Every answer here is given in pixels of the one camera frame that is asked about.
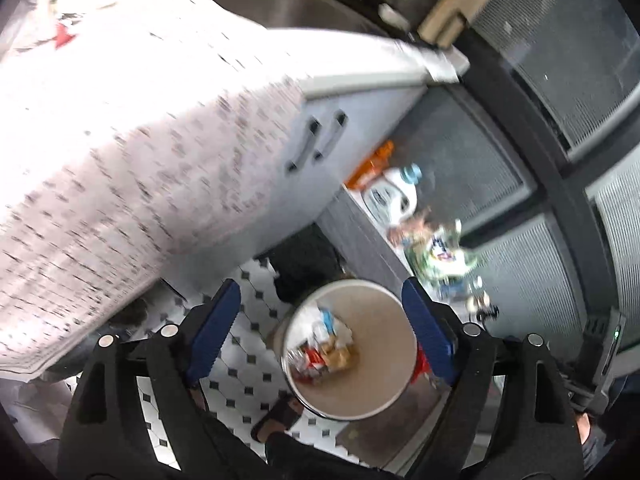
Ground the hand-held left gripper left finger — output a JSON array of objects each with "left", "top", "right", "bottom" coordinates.
[{"left": 57, "top": 279, "right": 266, "bottom": 480}]

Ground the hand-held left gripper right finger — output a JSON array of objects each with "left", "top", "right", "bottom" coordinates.
[{"left": 400, "top": 276, "right": 586, "bottom": 480}]

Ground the white round trash bin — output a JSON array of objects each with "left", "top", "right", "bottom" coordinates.
[{"left": 281, "top": 280, "right": 420, "bottom": 422}]

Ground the silver foil snack bag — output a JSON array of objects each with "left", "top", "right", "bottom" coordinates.
[{"left": 286, "top": 344, "right": 315, "bottom": 382}]

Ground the brown snack wrapper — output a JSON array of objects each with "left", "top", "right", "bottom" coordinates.
[{"left": 324, "top": 339, "right": 360, "bottom": 373}]

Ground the person's right forearm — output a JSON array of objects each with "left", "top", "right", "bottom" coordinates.
[{"left": 574, "top": 410, "right": 610, "bottom": 467}]

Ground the red plastic bag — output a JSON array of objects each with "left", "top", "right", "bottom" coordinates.
[{"left": 413, "top": 347, "right": 433, "bottom": 387}]

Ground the colourful printed bag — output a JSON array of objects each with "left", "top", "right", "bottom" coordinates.
[{"left": 402, "top": 219, "right": 482, "bottom": 286}]

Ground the person's foot in black sandal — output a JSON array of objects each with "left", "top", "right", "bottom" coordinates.
[{"left": 249, "top": 394, "right": 305, "bottom": 444}]

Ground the black bag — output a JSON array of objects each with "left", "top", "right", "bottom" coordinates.
[{"left": 270, "top": 237, "right": 347, "bottom": 306}]

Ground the white detergent bottle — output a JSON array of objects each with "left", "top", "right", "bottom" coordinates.
[{"left": 362, "top": 164, "right": 423, "bottom": 225}]

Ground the person's leg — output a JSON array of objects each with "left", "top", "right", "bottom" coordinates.
[{"left": 200, "top": 410, "right": 401, "bottom": 480}]

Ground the orange bottle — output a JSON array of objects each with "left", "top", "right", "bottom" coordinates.
[{"left": 346, "top": 141, "right": 396, "bottom": 190}]

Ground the ribbed glass door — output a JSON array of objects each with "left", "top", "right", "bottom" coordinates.
[{"left": 400, "top": 0, "right": 640, "bottom": 341}]

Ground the white sink cabinet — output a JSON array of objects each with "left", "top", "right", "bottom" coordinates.
[{"left": 260, "top": 42, "right": 471, "bottom": 271}]

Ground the white cloth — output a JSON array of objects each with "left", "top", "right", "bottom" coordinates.
[{"left": 380, "top": 2, "right": 471, "bottom": 86}]

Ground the wooden cutting board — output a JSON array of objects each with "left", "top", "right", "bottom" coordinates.
[{"left": 419, "top": 0, "right": 506, "bottom": 47}]

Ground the steel kitchen sink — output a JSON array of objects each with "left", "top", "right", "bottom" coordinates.
[{"left": 200, "top": 0, "right": 396, "bottom": 38}]

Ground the black cabinet handle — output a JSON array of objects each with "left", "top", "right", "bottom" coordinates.
[
  {"left": 285, "top": 117, "right": 321, "bottom": 173},
  {"left": 314, "top": 110, "right": 348, "bottom": 160}
]

